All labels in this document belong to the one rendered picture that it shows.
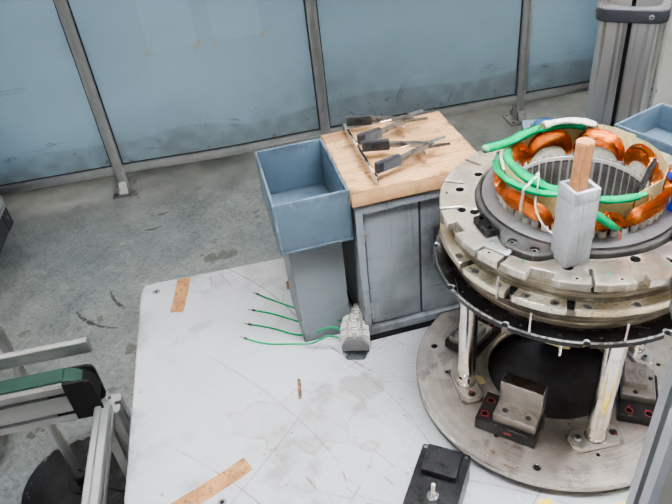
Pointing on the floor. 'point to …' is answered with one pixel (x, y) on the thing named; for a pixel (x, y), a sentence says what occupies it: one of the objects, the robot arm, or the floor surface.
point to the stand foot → (56, 482)
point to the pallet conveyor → (68, 408)
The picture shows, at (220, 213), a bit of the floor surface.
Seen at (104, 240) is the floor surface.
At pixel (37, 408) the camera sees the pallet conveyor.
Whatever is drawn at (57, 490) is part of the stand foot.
